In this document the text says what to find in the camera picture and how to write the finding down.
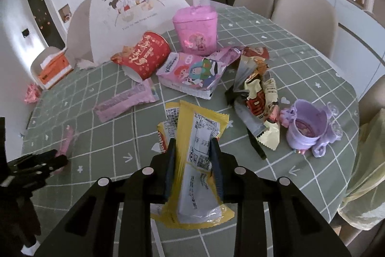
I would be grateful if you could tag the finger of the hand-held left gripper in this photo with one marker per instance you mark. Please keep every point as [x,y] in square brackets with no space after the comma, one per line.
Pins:
[57,163]
[33,159]

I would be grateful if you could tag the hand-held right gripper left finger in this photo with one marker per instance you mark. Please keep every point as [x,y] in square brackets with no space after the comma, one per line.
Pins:
[169,172]

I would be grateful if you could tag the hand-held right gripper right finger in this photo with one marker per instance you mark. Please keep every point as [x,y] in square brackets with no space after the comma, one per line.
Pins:
[217,172]

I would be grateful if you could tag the small pink candy wrapper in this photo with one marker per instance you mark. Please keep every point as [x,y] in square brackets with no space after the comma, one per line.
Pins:
[66,139]

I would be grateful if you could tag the yellow red label snack wrapper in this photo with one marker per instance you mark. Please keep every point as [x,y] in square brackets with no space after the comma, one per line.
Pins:
[164,136]

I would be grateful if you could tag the yellow white snack wrapper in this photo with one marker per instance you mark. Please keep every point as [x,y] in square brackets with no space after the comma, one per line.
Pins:
[198,130]

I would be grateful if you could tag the trash bin with yellow bag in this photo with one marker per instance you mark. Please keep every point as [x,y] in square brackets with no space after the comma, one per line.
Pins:
[367,172]

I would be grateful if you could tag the dark long wrapper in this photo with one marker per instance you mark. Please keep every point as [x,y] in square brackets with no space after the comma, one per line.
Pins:
[255,142]

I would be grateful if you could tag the crumpled pink wrapper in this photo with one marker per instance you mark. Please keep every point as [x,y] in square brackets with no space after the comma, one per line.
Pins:
[32,93]

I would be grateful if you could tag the brown gold snack wrapper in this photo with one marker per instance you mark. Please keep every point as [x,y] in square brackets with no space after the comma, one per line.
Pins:
[264,106]

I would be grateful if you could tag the long pink snack wrapper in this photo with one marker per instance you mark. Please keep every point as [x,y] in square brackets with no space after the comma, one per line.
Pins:
[126,100]

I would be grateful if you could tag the orange tissue box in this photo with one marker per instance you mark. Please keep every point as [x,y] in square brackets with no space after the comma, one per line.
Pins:
[54,70]

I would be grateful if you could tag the pink cartoon tissue pack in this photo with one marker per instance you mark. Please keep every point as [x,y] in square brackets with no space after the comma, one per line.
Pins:
[195,73]

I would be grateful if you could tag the purple toy carriage cup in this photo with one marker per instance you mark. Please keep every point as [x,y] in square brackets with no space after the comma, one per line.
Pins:
[306,124]

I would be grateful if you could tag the crumpled white tissue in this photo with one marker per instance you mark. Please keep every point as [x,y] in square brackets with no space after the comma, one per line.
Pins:
[85,63]

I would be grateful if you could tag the silver foil wrapper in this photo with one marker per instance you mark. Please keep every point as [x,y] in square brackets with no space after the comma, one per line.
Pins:
[248,73]

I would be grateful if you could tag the red paper noodle cup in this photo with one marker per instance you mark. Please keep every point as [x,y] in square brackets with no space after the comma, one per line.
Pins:
[147,55]

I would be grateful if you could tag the red foil wrapper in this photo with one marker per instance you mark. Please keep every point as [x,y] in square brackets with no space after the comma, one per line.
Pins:
[255,53]

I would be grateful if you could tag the green checked tablecloth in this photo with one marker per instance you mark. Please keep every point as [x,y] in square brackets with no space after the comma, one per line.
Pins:
[300,70]

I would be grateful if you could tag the dark door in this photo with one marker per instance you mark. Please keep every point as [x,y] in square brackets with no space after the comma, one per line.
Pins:
[45,22]

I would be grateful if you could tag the pink lidded plastic bin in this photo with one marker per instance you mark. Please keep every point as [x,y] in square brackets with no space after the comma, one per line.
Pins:
[195,31]

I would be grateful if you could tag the white cartoon food cover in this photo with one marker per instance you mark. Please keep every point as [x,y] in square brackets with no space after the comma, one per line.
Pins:
[135,13]

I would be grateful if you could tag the white sideboard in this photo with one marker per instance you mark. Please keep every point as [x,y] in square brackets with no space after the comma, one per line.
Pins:
[355,22]

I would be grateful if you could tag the white electric kettle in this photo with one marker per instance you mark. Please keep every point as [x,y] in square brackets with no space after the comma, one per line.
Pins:
[368,1]

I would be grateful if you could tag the black wall switch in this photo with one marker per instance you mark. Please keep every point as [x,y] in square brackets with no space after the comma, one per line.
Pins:
[26,32]

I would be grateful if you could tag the small wall picture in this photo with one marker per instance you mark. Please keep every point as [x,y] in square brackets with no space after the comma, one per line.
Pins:
[65,13]

